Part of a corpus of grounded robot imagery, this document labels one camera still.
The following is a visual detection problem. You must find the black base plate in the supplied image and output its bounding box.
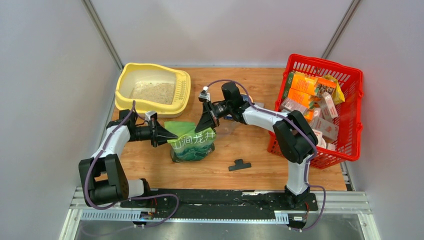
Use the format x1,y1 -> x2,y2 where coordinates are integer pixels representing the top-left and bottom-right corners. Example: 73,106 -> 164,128
119,188 -> 319,220

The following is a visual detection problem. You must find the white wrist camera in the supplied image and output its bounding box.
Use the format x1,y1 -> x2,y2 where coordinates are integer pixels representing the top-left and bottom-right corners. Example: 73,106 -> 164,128
198,86 -> 211,103
144,110 -> 158,122

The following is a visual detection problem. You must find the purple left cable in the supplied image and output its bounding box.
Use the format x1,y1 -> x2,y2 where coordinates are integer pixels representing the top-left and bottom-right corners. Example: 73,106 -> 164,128
82,100 -> 180,228

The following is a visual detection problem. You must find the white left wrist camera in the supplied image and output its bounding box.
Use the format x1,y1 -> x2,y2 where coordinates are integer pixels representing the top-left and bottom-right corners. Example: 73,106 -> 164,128
144,110 -> 158,122

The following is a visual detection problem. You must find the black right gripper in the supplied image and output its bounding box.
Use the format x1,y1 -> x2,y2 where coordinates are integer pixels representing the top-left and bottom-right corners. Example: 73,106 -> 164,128
195,99 -> 234,132

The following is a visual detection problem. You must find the orange green box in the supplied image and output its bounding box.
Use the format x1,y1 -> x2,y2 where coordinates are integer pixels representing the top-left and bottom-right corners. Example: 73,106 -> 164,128
281,71 -> 337,109

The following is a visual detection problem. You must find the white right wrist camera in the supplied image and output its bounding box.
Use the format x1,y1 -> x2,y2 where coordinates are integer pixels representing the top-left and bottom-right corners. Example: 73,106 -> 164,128
198,86 -> 211,103

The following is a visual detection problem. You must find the green cat litter bag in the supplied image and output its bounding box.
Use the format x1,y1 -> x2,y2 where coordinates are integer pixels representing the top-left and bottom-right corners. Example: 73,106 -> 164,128
164,121 -> 217,163

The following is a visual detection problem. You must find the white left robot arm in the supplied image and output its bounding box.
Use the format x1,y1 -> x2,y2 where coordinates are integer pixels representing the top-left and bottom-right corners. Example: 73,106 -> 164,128
78,109 -> 178,210

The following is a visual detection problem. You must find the pink white box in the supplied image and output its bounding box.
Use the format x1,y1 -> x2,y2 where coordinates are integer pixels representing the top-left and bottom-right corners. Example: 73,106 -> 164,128
318,91 -> 339,122

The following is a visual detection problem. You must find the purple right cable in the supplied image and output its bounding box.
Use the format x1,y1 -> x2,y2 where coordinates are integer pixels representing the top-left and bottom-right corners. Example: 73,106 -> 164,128
205,79 -> 327,232

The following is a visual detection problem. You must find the clear plastic scoop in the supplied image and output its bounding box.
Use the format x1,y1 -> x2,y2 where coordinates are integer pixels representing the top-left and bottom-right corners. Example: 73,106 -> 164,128
214,120 -> 244,138

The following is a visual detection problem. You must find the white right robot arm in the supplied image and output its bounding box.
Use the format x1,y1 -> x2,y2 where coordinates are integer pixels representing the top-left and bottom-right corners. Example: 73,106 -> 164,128
195,79 -> 318,210

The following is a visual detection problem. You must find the yellow litter box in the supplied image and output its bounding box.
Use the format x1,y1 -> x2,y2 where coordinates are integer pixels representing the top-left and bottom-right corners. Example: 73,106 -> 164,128
115,62 -> 191,118

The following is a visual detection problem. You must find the black bag clip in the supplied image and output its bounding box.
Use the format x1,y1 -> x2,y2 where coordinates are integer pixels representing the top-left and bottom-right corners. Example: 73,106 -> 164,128
228,158 -> 252,172

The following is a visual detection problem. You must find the yellow snack bag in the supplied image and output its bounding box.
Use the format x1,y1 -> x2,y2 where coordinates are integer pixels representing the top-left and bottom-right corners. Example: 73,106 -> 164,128
323,74 -> 346,105

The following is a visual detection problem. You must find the aluminium frame rail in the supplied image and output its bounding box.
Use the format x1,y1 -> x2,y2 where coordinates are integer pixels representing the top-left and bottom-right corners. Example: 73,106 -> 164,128
59,188 -> 380,240

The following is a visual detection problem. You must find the red plastic basket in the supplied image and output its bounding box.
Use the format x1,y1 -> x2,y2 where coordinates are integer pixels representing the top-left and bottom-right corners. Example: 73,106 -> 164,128
274,53 -> 364,170

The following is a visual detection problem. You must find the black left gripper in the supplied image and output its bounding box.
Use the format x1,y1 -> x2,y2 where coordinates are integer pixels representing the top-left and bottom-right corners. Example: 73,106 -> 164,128
127,118 -> 177,148

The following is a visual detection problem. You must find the grey labelled box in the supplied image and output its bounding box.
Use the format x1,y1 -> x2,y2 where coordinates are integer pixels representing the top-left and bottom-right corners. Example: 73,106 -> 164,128
279,97 -> 309,115

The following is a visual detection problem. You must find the purple cable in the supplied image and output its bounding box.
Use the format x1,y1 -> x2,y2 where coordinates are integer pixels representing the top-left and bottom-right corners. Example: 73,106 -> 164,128
82,100 -> 180,228
205,79 -> 327,232

